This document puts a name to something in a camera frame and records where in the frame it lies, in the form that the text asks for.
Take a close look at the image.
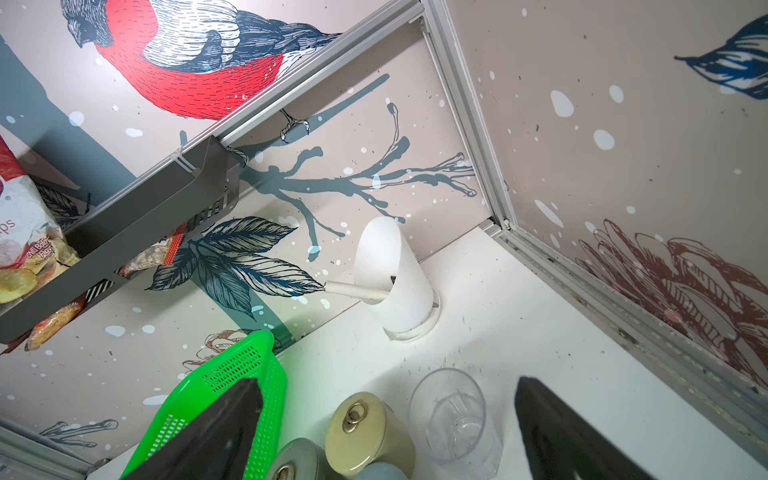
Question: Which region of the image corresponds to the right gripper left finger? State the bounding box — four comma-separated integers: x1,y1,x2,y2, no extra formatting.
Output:
126,378,264,480

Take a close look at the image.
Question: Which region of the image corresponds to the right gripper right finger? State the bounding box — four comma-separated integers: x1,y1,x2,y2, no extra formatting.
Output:
515,376,651,480

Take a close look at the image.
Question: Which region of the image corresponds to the green tea canister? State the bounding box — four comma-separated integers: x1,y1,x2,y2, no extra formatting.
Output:
265,438,339,480

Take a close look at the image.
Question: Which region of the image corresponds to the yellow tea canister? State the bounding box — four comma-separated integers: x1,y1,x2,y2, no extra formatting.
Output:
325,391,416,479

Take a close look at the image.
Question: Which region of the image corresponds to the green plastic basket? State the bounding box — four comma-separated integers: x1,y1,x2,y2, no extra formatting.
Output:
122,331,287,479

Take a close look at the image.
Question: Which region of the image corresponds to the clear plastic cup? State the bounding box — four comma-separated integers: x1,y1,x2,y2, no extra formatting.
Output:
408,367,503,479

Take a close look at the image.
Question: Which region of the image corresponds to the small snack packet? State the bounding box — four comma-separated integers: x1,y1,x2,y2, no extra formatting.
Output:
119,223,187,278

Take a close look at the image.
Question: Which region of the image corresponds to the white spoon in holder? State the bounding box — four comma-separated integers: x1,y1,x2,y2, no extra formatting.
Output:
324,281,389,303

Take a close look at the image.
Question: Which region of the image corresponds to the white utensil holder cup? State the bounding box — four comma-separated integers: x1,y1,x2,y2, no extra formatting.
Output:
354,217,441,342

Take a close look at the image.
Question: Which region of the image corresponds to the Chuba cassava chips bag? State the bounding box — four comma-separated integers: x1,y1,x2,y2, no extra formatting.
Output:
1,143,79,304

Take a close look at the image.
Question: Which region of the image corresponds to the dark wall-mounted basket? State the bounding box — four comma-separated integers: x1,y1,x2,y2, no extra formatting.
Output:
1,136,245,344

